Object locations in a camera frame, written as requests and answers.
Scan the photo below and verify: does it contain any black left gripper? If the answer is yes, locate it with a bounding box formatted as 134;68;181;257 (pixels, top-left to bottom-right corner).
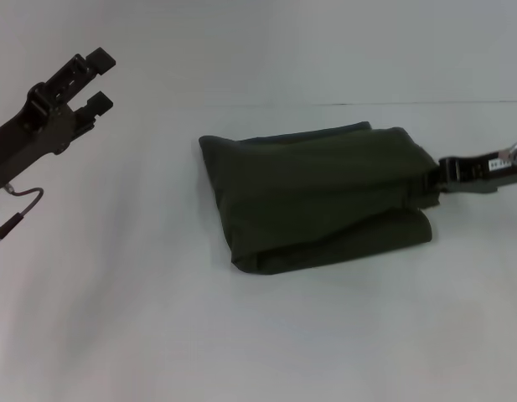
0;47;117;186

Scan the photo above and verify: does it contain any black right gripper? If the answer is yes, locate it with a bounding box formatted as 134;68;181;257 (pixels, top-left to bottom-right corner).
417;144;517;209

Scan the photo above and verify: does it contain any dark green FREE t-shirt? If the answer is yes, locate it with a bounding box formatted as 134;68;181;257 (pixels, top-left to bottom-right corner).
198;121;442;276

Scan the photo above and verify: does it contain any clear network cable plug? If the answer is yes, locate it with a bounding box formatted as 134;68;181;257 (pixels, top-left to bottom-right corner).
501;142;517;168

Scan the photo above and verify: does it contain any left arm connector cable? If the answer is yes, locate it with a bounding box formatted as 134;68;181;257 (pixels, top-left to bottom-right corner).
0;186;44;261

